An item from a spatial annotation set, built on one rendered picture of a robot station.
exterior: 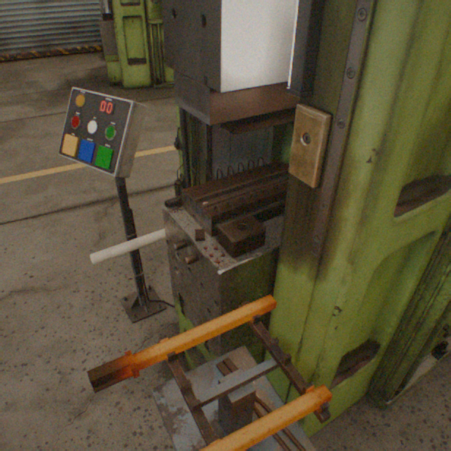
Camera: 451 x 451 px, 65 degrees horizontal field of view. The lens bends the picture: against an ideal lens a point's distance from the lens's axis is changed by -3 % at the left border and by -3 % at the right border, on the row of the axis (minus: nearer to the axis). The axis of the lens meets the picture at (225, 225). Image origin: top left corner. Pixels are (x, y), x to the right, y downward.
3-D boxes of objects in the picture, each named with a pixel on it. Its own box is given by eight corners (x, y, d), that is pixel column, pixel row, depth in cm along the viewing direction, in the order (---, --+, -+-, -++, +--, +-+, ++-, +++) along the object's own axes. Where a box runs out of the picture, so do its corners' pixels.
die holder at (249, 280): (219, 363, 126) (219, 272, 99) (171, 294, 151) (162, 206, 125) (333, 299, 150) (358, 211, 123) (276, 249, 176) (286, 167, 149)
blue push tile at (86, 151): (90, 162, 137) (94, 143, 135) (77, 157, 140) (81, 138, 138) (93, 163, 138) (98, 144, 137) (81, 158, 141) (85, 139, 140)
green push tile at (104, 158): (108, 169, 132) (113, 149, 131) (94, 164, 135) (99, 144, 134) (111, 170, 134) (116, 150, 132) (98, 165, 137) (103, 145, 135)
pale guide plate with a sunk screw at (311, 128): (312, 188, 83) (325, 116, 73) (287, 172, 89) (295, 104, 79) (319, 186, 84) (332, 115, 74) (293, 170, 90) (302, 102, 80)
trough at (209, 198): (203, 210, 110) (203, 206, 110) (195, 202, 114) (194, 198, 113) (305, 175, 129) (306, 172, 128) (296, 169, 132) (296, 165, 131)
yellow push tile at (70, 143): (73, 156, 141) (77, 138, 139) (61, 151, 144) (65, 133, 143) (77, 156, 142) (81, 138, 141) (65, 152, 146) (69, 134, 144)
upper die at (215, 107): (209, 126, 90) (209, 87, 84) (175, 103, 103) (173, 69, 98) (329, 100, 108) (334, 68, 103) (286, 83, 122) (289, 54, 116)
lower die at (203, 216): (211, 236, 111) (211, 214, 106) (181, 206, 125) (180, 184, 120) (312, 198, 130) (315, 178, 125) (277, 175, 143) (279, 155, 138)
